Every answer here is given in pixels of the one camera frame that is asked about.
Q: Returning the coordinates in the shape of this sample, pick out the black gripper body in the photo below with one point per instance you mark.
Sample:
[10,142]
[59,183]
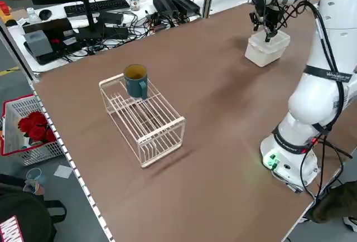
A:
[272,16]
[254,20]

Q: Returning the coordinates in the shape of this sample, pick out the black flat device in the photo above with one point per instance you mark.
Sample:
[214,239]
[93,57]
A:
[55,27]

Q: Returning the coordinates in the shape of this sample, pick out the person's leg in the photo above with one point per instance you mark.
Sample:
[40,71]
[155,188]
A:
[334,203]

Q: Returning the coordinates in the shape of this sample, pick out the clear water bottle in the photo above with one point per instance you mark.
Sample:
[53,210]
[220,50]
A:
[32,17]

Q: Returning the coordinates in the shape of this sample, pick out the aluminium table edge rail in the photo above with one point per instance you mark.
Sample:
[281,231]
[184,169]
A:
[72,164]

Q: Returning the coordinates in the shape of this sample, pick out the small drink bottle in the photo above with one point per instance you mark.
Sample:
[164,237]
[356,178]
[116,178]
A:
[134,2]

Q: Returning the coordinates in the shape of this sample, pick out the black monitor stand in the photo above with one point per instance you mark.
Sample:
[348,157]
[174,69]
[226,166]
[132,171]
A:
[90,33]

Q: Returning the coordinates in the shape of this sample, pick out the black keyboard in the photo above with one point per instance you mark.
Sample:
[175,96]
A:
[94,6]

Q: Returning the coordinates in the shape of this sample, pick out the black finned power supply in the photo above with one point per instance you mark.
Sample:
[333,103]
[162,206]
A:
[185,3]
[164,5]

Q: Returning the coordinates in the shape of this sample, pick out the red emergency button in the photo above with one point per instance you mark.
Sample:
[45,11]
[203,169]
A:
[4,9]

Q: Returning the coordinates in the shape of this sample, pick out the red rimmed white basket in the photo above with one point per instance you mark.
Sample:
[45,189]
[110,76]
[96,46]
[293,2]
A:
[42,152]

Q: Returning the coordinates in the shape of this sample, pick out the clear plastic cup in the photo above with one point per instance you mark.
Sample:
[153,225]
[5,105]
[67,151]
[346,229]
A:
[33,175]

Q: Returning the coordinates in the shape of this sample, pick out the person's shoe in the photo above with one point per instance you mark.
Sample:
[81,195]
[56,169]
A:
[351,222]

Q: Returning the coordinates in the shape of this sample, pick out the black mouse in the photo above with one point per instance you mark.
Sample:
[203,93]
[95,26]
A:
[45,15]

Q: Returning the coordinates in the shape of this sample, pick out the red roses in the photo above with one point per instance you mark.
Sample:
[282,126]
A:
[36,130]

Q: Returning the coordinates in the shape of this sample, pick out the black backpack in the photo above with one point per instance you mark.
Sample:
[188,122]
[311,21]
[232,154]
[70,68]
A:
[25,214]

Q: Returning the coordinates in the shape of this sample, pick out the black power adapter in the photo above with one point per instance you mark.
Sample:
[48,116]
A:
[111,18]
[117,33]

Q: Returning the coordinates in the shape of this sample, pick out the white card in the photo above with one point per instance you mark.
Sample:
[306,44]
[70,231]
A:
[62,172]

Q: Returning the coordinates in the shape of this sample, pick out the white plastic preservation box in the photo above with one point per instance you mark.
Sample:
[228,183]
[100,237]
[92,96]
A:
[260,59]

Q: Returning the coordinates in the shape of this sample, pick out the teal mug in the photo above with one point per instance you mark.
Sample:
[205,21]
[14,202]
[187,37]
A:
[134,88]

